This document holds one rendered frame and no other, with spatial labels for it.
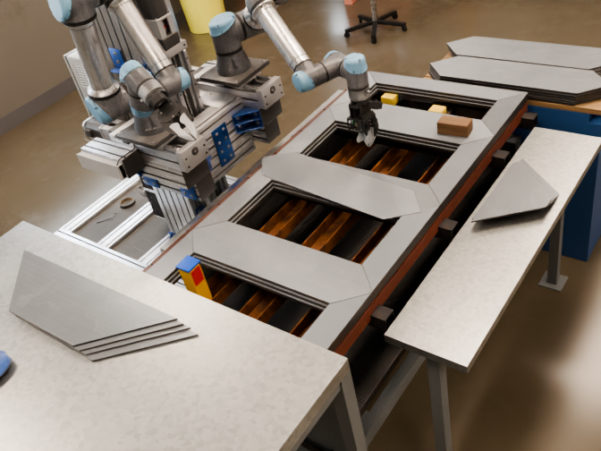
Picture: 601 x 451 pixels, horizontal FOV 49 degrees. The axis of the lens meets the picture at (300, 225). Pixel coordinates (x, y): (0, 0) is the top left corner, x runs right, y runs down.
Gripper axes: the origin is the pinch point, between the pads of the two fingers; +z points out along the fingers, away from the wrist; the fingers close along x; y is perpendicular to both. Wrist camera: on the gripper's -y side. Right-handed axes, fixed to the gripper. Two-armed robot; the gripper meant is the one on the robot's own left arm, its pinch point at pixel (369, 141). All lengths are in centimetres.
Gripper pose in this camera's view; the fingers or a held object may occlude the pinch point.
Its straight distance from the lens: 249.1
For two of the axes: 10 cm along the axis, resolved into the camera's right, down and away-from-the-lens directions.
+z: 1.8, 7.7, 6.1
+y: -5.7, 5.9, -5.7
